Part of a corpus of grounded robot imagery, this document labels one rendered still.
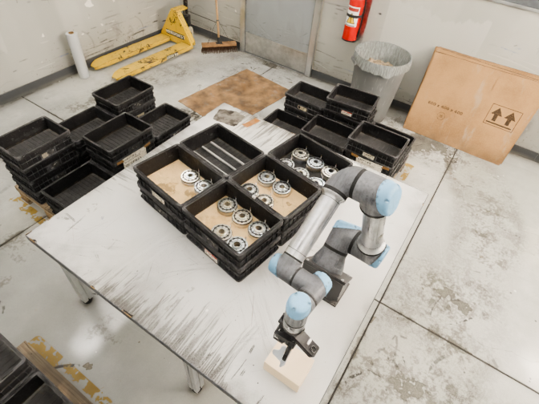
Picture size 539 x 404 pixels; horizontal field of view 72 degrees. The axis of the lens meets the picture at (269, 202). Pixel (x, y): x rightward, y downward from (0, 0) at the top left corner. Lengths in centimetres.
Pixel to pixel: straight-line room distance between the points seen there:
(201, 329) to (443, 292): 185
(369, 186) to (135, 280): 116
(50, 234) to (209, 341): 100
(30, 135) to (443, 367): 320
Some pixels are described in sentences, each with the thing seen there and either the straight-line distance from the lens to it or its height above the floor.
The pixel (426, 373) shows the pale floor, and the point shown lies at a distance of 263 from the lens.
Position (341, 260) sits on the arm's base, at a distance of 169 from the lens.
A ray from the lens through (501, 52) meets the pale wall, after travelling 422.
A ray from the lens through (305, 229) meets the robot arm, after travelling 129.
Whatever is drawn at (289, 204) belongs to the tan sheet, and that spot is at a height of 83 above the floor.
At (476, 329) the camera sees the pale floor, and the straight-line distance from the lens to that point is 293.
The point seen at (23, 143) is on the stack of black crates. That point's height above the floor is 49.
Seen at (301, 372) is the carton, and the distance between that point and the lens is 158.
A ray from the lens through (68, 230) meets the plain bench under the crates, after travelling 217.
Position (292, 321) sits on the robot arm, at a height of 116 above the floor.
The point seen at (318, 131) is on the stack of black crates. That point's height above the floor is 38.
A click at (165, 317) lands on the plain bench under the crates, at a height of 70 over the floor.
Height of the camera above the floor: 225
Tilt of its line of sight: 46 degrees down
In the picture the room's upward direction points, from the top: 6 degrees clockwise
